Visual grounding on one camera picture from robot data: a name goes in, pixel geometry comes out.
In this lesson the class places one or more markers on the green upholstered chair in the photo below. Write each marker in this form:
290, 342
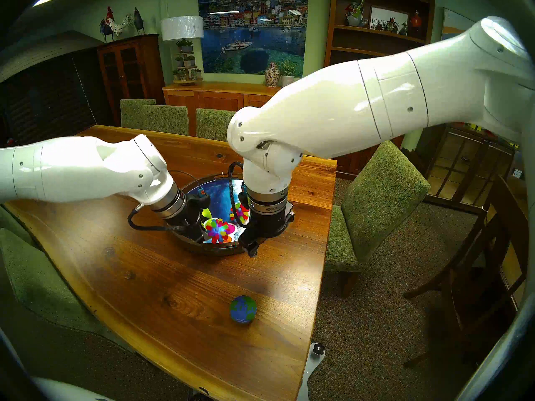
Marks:
167, 118
213, 122
12, 227
136, 107
37, 287

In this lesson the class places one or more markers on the red round figurine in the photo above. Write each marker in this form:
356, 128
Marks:
416, 20

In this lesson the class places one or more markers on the tall dark wooden cabinet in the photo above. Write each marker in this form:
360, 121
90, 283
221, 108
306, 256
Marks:
125, 74

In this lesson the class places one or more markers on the blue green earth ball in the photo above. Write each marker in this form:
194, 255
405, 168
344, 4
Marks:
243, 309

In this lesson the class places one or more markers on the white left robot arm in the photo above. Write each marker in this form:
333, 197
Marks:
75, 170

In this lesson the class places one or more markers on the abstract wall picture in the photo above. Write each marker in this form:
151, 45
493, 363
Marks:
453, 24

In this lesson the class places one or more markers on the tiered plant stand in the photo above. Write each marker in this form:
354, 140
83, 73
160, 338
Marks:
186, 62

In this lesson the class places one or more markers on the dark hen figurine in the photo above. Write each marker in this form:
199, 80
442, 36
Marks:
138, 22

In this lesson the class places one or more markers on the harbour town painting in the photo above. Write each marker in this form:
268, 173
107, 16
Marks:
250, 28

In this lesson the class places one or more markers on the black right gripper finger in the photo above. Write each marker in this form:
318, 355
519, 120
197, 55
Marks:
252, 249

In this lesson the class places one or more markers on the blue rooster figurine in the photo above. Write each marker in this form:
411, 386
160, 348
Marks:
104, 30

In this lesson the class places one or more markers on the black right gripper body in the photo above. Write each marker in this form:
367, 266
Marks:
269, 222

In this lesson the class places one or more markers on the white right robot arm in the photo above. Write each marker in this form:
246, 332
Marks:
334, 103

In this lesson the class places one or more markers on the oval wooden tray blue inlay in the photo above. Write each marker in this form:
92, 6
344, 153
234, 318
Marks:
219, 195

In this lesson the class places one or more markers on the wooden bookshelf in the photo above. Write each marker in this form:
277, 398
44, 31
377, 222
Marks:
372, 45

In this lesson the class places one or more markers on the green chair beside table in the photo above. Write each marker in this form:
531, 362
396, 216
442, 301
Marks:
376, 195

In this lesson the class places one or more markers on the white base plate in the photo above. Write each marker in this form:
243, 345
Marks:
311, 371

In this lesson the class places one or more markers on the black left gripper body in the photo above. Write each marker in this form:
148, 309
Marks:
188, 220

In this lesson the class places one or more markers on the light wooden sideboard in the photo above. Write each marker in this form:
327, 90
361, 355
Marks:
200, 97

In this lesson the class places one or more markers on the dark window blinds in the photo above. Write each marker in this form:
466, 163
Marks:
42, 95

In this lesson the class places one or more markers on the white pop bubble toy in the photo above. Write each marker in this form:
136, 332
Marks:
239, 229

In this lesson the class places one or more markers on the small potted plant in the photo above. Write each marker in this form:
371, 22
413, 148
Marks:
287, 74

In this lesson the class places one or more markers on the white lamp shade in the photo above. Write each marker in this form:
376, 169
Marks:
182, 27

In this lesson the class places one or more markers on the black round knob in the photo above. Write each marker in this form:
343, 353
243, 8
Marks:
319, 349

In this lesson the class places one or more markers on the white spotted rooster figurine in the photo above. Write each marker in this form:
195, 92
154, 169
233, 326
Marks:
118, 26

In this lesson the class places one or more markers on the glass door wooden cabinet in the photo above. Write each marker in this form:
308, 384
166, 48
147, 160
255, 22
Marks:
468, 170

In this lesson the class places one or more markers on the multicolour spiky ball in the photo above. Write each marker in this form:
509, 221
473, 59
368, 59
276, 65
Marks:
241, 213
219, 231

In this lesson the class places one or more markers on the dark wooden chair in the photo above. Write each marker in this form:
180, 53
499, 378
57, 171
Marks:
480, 279

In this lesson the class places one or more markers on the framed text sign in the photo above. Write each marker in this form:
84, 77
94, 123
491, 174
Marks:
386, 20

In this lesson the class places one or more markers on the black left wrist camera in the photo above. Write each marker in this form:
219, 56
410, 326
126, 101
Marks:
202, 197

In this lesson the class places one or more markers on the lime green suction spinner toy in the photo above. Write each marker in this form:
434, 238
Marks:
207, 213

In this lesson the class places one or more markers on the patterned ceramic vase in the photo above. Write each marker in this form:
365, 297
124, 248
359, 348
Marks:
272, 75

